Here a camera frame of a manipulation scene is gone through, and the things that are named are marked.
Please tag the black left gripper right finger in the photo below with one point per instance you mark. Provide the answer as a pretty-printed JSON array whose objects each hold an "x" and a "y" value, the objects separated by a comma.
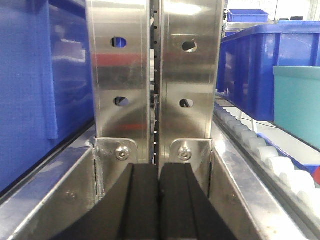
[{"x": 185, "y": 210}]

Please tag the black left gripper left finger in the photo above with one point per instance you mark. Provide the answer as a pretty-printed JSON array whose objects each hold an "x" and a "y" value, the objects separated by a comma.
[{"x": 129, "y": 211}]

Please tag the light teal plastic bin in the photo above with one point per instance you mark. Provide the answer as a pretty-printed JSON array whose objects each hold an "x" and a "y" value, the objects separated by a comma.
[{"x": 297, "y": 102}]

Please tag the white roller conveyor track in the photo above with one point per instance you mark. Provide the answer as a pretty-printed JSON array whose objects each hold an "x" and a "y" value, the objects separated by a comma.
[{"x": 293, "y": 175}]

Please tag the large blue bin left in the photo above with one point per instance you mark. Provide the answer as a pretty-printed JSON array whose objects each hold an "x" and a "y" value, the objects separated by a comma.
[{"x": 45, "y": 81}]

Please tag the large blue bin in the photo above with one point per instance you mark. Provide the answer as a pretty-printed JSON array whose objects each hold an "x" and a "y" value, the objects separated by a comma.
[
  {"x": 45, "y": 81},
  {"x": 247, "y": 58}
]

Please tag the large blue bin right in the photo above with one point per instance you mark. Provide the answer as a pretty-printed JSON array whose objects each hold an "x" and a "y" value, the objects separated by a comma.
[{"x": 247, "y": 58}]

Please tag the distant blue bin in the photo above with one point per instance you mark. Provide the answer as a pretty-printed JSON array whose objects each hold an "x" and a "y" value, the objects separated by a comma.
[{"x": 247, "y": 16}]

